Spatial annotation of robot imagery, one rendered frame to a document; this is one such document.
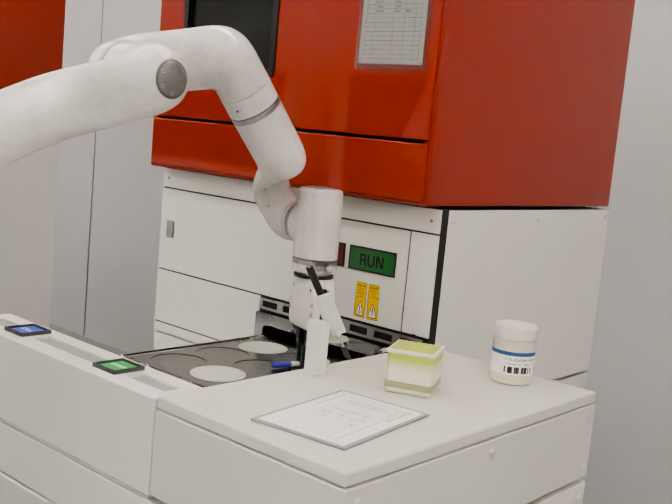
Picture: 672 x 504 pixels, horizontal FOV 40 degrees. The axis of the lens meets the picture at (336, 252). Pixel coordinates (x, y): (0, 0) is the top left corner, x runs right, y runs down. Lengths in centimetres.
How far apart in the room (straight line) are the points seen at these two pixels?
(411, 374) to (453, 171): 48
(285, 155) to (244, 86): 14
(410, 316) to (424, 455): 61
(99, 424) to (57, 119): 45
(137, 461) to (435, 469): 42
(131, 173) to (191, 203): 272
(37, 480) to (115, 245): 350
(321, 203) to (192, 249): 60
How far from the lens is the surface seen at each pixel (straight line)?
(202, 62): 152
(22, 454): 162
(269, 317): 200
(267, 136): 158
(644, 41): 319
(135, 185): 487
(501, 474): 137
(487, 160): 182
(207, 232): 216
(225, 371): 169
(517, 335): 152
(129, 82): 138
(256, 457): 117
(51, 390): 152
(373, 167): 175
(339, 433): 119
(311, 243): 168
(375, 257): 180
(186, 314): 223
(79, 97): 140
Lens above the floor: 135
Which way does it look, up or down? 7 degrees down
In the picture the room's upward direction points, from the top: 5 degrees clockwise
